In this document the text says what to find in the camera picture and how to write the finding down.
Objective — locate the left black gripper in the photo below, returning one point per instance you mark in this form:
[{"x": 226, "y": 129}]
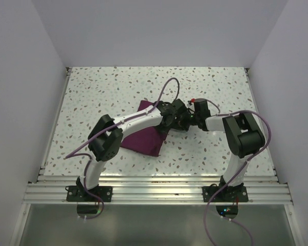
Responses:
[{"x": 173, "y": 121}]

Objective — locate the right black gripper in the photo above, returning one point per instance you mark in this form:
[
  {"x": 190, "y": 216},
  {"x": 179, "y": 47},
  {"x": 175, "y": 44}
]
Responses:
[{"x": 183, "y": 126}]

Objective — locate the purple cloth mat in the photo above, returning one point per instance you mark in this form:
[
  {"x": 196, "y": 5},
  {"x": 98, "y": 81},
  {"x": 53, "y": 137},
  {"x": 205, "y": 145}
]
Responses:
[{"x": 140, "y": 132}]

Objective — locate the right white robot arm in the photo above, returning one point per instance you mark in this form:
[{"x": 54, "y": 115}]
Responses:
[{"x": 244, "y": 139}]

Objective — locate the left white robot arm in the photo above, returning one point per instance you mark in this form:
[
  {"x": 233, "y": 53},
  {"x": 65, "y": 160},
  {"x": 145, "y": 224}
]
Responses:
[{"x": 104, "y": 143}]

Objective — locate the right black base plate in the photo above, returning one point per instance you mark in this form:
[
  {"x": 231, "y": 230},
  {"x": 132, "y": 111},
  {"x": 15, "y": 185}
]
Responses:
[{"x": 228, "y": 194}]

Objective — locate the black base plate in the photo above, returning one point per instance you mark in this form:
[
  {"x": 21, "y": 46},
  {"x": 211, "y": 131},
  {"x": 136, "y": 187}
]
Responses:
[
  {"x": 75, "y": 195},
  {"x": 228, "y": 194}
]

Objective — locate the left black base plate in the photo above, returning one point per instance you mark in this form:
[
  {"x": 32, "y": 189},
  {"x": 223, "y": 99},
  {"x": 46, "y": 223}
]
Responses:
[{"x": 75, "y": 195}]

